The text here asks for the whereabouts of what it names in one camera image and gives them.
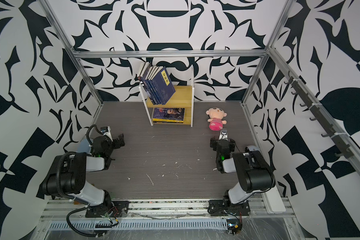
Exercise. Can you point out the yellow cartoon book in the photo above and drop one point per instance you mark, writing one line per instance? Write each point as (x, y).
(160, 121)

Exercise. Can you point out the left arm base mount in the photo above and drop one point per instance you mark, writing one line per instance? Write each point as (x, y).
(114, 210)

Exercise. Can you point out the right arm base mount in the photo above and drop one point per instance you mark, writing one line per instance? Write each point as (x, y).
(219, 208)

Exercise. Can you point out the aluminium frame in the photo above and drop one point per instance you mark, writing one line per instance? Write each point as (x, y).
(268, 52)

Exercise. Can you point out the navy book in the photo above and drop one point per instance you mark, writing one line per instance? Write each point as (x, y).
(152, 76)
(144, 79)
(164, 84)
(151, 85)

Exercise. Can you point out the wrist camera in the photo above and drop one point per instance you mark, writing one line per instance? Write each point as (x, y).
(106, 131)
(223, 134)

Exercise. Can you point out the grey hook rail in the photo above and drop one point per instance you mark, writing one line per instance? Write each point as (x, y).
(322, 116)

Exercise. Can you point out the white round speaker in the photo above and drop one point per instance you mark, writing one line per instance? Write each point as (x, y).
(250, 149)

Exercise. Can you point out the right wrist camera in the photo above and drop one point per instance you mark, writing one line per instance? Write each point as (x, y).
(223, 134)

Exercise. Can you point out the wooden white-framed bookshelf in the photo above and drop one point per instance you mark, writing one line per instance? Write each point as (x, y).
(182, 98)

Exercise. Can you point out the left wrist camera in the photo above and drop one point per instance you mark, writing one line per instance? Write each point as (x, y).
(106, 131)

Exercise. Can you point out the purple book orange calligraphy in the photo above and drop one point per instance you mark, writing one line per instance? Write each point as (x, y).
(144, 78)

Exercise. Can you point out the white slotted cable duct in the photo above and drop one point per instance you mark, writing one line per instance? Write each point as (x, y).
(150, 224)

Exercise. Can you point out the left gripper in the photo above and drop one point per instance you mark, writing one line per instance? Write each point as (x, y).
(117, 145)

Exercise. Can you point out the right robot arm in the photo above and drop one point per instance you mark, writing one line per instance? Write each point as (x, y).
(253, 172)

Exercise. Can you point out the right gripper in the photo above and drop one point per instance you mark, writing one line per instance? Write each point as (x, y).
(215, 144)

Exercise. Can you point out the light blue case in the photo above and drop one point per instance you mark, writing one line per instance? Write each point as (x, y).
(84, 147)

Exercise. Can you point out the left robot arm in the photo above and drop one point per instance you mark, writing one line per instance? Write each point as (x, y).
(67, 177)

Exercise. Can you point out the pink plush doll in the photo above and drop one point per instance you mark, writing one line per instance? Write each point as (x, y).
(216, 118)

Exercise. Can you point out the white box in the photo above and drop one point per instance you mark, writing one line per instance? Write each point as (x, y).
(273, 201)

